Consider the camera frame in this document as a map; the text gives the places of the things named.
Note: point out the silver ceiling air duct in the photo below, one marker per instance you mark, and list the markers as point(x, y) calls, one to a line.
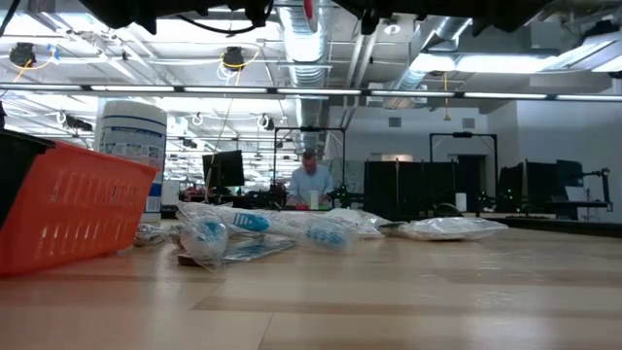
point(306, 48)

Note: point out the clear bag of cotton pads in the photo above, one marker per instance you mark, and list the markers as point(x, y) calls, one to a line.
point(447, 228)
point(355, 219)

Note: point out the orange slotted plastic basket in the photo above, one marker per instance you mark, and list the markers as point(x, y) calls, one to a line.
point(73, 214)

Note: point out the white wipes canister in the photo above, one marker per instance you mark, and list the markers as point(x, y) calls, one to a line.
point(131, 131)

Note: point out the thin black station frame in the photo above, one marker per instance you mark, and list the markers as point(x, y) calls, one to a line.
point(461, 134)
point(311, 129)

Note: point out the black dome-shaped object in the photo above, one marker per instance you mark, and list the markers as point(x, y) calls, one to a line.
point(447, 210)

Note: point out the black partition panel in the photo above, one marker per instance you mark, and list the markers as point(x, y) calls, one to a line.
point(408, 189)

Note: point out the bright ceiling light panel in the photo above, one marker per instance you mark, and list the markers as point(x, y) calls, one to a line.
point(486, 63)

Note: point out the black ceiling-hung device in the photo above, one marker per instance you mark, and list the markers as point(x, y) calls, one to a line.
point(234, 58)
point(22, 53)

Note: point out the black background workstation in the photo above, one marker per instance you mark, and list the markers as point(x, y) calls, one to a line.
point(534, 187)

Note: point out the black background monitor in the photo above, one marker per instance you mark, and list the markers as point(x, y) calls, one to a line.
point(223, 169)

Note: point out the long ceiling light strip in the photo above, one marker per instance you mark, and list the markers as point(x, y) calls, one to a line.
point(316, 91)

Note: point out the black plastic bin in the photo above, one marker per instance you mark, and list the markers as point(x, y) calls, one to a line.
point(14, 175)

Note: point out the person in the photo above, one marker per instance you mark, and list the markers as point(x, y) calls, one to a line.
point(311, 182)

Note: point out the small white cup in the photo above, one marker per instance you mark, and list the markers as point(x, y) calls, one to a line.
point(460, 201)
point(314, 199)

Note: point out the black aluminium table frame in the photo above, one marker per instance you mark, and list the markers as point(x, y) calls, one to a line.
point(559, 227)

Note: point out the crinkled clear packet silver clipper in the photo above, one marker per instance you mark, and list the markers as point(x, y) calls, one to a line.
point(150, 234)

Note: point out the bagged black comb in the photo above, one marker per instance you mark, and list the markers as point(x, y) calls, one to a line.
point(257, 249)

